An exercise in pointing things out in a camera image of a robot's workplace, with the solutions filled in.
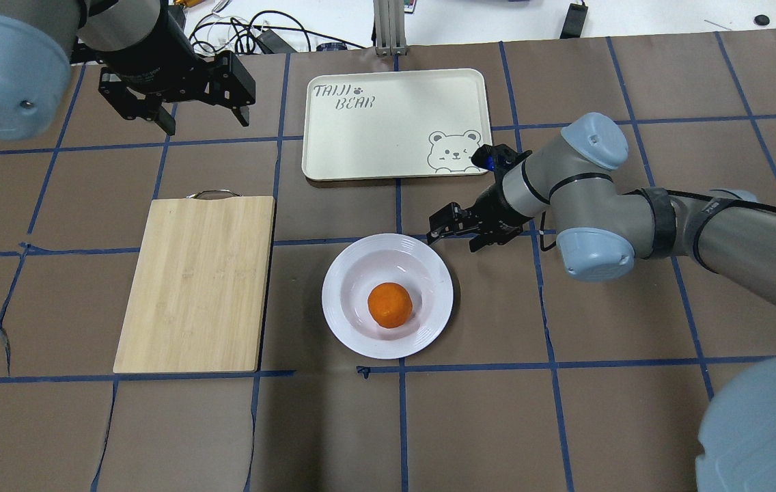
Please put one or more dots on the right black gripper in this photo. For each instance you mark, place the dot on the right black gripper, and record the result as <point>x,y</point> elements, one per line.
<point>492,207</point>

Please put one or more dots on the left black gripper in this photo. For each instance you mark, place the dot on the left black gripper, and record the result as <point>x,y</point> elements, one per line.
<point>144,70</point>

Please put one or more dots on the orange fruit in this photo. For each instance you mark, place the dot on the orange fruit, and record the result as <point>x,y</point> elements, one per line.
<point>390,305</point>

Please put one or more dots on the white round plate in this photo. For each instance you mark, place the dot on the white round plate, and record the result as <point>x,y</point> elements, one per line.
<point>379,259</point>

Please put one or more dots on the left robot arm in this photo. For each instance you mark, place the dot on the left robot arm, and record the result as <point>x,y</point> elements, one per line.
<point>37,41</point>

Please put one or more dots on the cream bear tray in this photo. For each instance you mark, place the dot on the cream bear tray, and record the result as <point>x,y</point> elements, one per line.
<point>409,124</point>

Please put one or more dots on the brown paper table cover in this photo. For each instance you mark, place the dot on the brown paper table cover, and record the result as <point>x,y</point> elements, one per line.
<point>538,383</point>

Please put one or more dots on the bamboo cutting board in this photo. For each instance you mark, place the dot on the bamboo cutting board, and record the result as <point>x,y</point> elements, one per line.
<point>197,301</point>

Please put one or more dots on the black power adapter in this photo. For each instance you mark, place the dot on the black power adapter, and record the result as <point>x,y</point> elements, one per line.
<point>574,23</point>

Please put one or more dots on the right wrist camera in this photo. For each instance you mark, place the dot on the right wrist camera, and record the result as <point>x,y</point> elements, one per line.
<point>498,159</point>

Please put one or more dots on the aluminium frame post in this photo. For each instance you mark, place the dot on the aluminium frame post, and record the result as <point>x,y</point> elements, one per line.
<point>390,28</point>

